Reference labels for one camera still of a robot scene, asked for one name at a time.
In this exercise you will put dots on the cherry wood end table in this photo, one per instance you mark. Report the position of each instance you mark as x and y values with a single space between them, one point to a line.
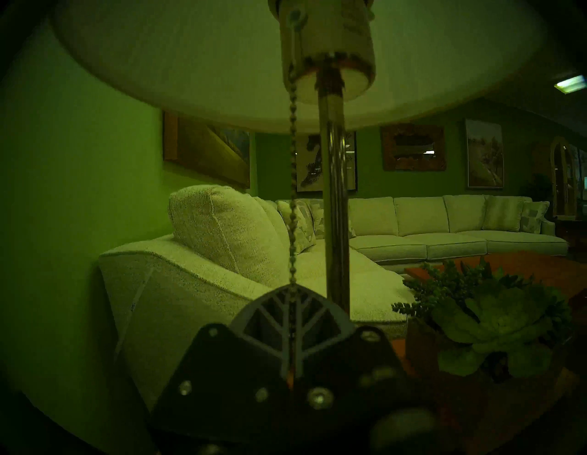
523 413

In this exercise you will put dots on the succulent arrangement in brown planter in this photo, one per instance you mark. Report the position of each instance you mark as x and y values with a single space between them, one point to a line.
495 321

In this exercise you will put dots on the cream sectional sofa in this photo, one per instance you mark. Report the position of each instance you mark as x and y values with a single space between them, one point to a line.
220 229

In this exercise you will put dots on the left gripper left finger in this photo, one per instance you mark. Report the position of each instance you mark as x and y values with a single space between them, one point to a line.
220 367

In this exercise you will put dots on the dark wood end table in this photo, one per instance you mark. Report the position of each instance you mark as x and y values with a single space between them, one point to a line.
571 231

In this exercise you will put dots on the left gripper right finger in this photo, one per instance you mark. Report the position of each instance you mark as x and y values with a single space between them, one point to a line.
357 362

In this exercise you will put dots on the white shade chrome table lamp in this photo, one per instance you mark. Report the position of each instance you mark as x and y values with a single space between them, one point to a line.
183 55

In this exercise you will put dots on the mountain landscape painting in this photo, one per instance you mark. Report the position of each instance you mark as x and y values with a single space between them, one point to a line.
206 147

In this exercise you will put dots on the black framed horse artwork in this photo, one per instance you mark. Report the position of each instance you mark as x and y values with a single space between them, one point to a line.
308 165

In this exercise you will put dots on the ceiling light fixture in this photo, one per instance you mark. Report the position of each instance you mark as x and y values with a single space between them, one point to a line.
571 84

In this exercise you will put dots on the framed tree path painting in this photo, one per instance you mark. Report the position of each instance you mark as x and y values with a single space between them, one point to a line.
485 153

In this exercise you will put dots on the striped beige throw pillow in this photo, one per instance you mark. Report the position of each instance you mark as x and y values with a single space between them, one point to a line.
502 213

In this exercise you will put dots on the rustic wood framed mirror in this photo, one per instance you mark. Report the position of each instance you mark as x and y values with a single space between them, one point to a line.
412 147

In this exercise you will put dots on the grey patchwork throw pillow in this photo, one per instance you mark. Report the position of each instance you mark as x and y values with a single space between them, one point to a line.
297 224
317 220
534 216

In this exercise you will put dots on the dark green floor plant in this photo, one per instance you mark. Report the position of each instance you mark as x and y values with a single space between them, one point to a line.
537 188

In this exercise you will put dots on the large cherry wood coffee table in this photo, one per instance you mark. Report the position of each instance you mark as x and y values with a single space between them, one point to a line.
541 268

